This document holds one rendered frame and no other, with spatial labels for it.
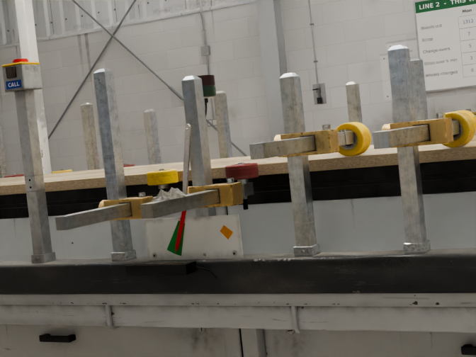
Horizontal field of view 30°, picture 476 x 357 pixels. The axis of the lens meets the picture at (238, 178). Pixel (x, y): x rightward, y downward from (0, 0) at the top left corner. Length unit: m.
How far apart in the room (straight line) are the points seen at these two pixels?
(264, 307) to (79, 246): 0.71
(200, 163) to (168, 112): 8.59
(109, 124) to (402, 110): 0.74
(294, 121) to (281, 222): 0.37
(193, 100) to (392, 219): 0.54
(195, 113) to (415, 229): 0.57
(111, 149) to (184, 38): 8.36
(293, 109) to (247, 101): 8.16
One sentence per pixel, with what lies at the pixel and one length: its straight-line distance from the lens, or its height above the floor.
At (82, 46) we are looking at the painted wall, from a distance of 11.38.
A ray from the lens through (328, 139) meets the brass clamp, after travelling 1.90.
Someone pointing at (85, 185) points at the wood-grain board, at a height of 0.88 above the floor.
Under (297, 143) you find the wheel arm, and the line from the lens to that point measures 1.83.
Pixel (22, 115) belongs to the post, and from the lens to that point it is 2.37.
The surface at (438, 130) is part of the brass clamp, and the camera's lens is 1.82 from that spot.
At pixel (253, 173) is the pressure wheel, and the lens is 2.13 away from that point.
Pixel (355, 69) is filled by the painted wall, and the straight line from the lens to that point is 9.55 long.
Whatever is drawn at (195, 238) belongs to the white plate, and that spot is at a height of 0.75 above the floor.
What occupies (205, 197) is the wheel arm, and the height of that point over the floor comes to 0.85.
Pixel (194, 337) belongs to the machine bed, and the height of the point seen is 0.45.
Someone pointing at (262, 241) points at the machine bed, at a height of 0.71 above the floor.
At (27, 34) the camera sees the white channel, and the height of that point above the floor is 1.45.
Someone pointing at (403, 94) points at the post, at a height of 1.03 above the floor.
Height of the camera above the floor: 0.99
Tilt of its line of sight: 3 degrees down
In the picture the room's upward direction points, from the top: 6 degrees counter-clockwise
